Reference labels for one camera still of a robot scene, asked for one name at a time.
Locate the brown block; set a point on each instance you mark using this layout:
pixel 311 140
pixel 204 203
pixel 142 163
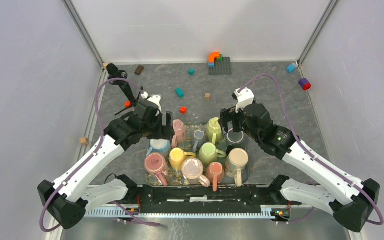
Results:
pixel 139 70

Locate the floral teal tray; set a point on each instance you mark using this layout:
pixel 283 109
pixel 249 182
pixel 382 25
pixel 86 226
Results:
pixel 176 178

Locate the tan cube at left edge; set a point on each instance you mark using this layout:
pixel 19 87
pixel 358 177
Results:
pixel 83 141

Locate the small teal cube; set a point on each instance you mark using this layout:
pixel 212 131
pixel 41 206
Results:
pixel 191 72

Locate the dark teal mug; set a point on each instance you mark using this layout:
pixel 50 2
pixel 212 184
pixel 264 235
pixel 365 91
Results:
pixel 236 139

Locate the light blue mug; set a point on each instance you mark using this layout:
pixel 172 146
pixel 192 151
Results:
pixel 161 146

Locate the grey lego baseplate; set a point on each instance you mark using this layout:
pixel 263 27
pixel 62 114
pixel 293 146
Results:
pixel 222 67

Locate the small red block by tripod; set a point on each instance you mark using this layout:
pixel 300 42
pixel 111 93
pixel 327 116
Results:
pixel 127 104

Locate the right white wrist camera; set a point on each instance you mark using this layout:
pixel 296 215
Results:
pixel 244 98

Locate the coral mug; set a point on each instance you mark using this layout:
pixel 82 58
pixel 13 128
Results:
pixel 215 173

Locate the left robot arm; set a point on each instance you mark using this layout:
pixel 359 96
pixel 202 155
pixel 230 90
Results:
pixel 68 198

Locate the tan wooden cube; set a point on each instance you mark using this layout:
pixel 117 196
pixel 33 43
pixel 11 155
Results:
pixel 207 96

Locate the light pink hexagonal mug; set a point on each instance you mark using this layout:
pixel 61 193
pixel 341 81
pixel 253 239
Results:
pixel 180 133

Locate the light blue block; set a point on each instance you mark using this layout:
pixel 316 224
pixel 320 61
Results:
pixel 292 67

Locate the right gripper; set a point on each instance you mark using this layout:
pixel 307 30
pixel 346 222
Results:
pixel 227 115

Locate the orange curved block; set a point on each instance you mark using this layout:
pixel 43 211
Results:
pixel 213 56

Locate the cream and green mug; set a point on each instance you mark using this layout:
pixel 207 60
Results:
pixel 235 164

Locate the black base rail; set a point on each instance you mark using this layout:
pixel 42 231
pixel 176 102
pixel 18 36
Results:
pixel 247 199

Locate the red-pink mug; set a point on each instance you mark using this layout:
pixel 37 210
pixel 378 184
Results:
pixel 155 164

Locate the yellow-green hexagonal mug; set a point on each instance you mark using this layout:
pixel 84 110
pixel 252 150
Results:
pixel 214 130

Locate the purple and red block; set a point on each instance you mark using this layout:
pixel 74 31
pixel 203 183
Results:
pixel 304 84

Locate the light green mug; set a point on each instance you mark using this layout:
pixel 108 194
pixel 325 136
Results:
pixel 209 153

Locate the blue-grey square mug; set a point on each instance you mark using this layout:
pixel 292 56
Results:
pixel 199 138

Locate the black microphone tripod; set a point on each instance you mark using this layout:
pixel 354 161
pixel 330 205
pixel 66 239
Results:
pixel 114 72

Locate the red cube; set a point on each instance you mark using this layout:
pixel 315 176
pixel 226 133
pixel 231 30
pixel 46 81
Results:
pixel 183 110

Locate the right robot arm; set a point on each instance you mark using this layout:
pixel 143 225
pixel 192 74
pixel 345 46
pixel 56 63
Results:
pixel 347 198

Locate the yellow mug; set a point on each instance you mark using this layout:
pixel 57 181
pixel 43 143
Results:
pixel 177 156

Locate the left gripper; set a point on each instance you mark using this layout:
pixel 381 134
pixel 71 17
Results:
pixel 169 130

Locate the teal rectangular block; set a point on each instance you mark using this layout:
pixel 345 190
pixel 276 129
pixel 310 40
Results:
pixel 179 92

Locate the pale pink mug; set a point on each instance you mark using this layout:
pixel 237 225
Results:
pixel 193 172

